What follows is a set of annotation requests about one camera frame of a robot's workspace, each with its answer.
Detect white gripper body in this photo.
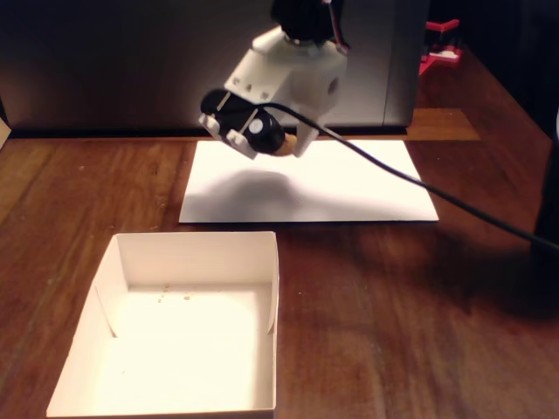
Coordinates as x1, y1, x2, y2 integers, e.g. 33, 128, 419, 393
224, 25, 349, 128

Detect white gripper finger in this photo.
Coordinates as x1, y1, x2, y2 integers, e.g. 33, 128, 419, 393
293, 123, 323, 158

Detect round mini cookie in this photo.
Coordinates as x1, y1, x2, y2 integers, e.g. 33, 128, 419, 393
278, 134, 300, 157

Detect black mesh box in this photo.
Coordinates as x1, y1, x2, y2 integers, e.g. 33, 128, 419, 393
533, 108, 559, 254

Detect white cardboard box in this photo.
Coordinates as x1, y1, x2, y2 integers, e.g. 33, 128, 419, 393
45, 230, 280, 419

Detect white paper sheet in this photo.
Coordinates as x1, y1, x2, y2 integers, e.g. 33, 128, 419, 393
177, 139, 440, 224

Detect red plastic object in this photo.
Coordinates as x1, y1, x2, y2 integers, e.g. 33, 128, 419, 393
417, 17, 465, 78

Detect dark grey computer case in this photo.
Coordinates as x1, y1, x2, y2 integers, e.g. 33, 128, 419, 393
0, 0, 431, 136

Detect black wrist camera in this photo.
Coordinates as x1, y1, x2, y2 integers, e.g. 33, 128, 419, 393
200, 89, 286, 157

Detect red and white servo wires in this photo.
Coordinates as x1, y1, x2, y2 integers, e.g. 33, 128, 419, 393
325, 0, 350, 56

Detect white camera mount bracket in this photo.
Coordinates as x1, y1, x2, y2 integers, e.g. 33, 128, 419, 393
198, 113, 259, 159

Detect black camera cable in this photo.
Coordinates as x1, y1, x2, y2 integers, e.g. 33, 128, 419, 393
257, 103, 559, 253

